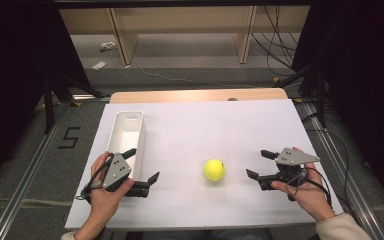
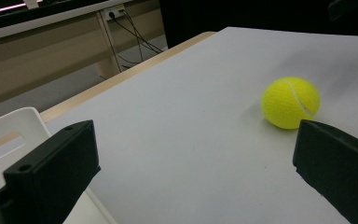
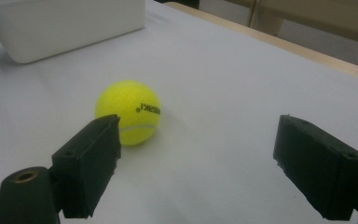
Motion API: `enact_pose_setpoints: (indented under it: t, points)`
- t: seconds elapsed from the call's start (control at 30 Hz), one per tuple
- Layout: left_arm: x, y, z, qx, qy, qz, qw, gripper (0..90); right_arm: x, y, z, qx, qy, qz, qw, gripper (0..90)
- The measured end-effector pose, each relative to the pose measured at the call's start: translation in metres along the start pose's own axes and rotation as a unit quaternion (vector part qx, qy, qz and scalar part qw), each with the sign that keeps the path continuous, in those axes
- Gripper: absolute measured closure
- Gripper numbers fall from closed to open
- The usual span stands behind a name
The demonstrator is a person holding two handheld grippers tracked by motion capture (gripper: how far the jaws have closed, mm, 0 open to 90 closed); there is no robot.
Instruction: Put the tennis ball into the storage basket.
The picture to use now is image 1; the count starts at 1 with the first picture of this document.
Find wooden table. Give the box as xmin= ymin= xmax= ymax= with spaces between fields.
xmin=109 ymin=87 xmax=289 ymax=104

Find aluminium rail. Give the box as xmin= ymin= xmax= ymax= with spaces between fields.
xmin=299 ymin=101 xmax=384 ymax=240
xmin=0 ymin=95 xmax=112 ymax=240

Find person's right hand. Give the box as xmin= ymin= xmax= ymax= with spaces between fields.
xmin=270 ymin=146 xmax=336 ymax=223

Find white paper strip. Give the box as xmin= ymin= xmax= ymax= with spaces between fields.
xmin=91 ymin=60 xmax=108 ymax=71

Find white plastic bin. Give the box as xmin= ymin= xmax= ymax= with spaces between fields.
xmin=106 ymin=109 xmax=147 ymax=181

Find bundle of black cables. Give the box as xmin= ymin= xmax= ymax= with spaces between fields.
xmin=251 ymin=5 xmax=301 ymax=78

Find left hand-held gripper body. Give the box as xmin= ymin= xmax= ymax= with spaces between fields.
xmin=102 ymin=152 xmax=150 ymax=198

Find small white device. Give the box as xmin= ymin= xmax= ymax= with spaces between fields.
xmin=99 ymin=41 xmax=118 ymax=52

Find white board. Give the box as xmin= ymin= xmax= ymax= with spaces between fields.
xmin=64 ymin=98 xmax=345 ymax=231

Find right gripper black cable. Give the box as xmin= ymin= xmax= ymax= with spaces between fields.
xmin=285 ymin=166 xmax=333 ymax=206

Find yellow tennis ball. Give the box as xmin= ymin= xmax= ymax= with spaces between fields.
xmin=203 ymin=158 xmax=227 ymax=183

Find black floor cable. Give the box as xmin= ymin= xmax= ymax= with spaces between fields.
xmin=301 ymin=112 xmax=358 ymax=214

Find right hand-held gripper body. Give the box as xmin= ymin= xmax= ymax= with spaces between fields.
xmin=256 ymin=147 xmax=321 ymax=192

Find person's left hand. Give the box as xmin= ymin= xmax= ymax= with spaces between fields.
xmin=90 ymin=151 xmax=136 ymax=223

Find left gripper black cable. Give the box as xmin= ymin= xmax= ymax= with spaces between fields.
xmin=75 ymin=153 xmax=115 ymax=205

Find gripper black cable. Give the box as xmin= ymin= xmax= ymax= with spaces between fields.
xmin=75 ymin=153 xmax=115 ymax=205
xmin=285 ymin=166 xmax=333 ymax=206

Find black metal stand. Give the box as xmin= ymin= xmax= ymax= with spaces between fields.
xmin=41 ymin=71 xmax=106 ymax=135
xmin=274 ymin=56 xmax=328 ymax=130

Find wooden shelf unit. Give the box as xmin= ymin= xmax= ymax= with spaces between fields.
xmin=59 ymin=5 xmax=311 ymax=66

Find dark curtain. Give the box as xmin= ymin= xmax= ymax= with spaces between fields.
xmin=292 ymin=0 xmax=384 ymax=209
xmin=0 ymin=0 xmax=92 ymax=196

